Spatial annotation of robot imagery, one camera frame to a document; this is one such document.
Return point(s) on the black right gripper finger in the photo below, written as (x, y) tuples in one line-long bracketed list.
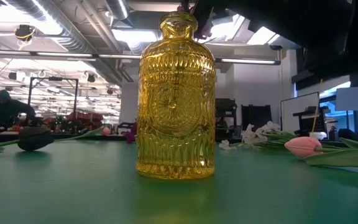
[(202, 14)]

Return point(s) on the yellow embossed glass vase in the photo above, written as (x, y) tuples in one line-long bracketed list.
[(176, 109)]

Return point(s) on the white artificial flower bunch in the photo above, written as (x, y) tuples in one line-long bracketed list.
[(253, 133)]

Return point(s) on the dark purple artificial tulip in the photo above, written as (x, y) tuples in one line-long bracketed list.
[(34, 139)]

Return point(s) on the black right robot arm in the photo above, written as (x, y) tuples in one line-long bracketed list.
[(337, 31)]

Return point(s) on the long ceiling light bar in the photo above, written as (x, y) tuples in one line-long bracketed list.
[(64, 54), (247, 61)]

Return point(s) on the black cabinet with monitor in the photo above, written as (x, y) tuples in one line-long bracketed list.
[(225, 109)]

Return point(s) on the white whiteboard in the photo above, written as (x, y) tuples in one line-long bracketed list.
[(300, 112)]

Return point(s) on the yellow pole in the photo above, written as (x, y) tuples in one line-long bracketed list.
[(316, 112)]

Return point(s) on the person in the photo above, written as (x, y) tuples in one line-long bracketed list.
[(3, 107), (221, 123)]

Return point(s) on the black equipment stand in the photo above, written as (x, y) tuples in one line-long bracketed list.
[(309, 119)]

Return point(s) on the white sign board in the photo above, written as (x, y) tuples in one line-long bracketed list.
[(353, 98)]

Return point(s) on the green table mat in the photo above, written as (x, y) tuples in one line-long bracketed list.
[(73, 193)]

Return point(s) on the round silver ventilation duct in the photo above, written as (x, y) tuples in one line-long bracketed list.
[(117, 7)]

